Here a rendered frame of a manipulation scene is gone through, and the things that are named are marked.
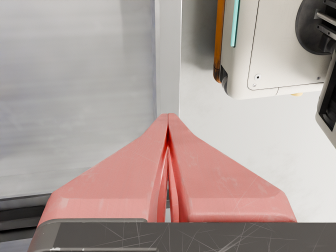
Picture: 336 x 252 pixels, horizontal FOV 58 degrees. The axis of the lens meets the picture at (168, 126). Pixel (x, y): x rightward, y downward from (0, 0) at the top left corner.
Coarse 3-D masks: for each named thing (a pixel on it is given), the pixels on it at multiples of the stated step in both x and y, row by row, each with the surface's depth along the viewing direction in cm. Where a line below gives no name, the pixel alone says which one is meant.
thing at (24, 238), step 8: (0, 232) 40; (8, 232) 40; (16, 232) 40; (24, 232) 40; (32, 232) 40; (0, 240) 40; (8, 240) 40; (16, 240) 40; (24, 240) 40; (0, 248) 45; (8, 248) 46; (16, 248) 46; (24, 248) 46
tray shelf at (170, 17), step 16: (160, 0) 28; (176, 0) 29; (160, 16) 29; (176, 16) 29; (160, 32) 30; (176, 32) 30; (160, 48) 31; (176, 48) 31; (160, 64) 32; (176, 64) 32; (160, 80) 33; (176, 80) 34; (160, 96) 34; (176, 96) 35; (160, 112) 36; (176, 112) 36; (0, 208) 41; (16, 208) 41
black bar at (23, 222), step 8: (168, 192) 43; (168, 200) 42; (24, 208) 41; (32, 208) 41; (40, 208) 41; (0, 216) 40; (8, 216) 40; (16, 216) 40; (24, 216) 40; (32, 216) 40; (40, 216) 40; (0, 224) 40; (8, 224) 40; (16, 224) 40; (24, 224) 40; (32, 224) 41
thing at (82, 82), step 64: (0, 0) 26; (64, 0) 27; (128, 0) 28; (0, 64) 29; (64, 64) 30; (128, 64) 31; (0, 128) 33; (64, 128) 35; (128, 128) 36; (0, 192) 35
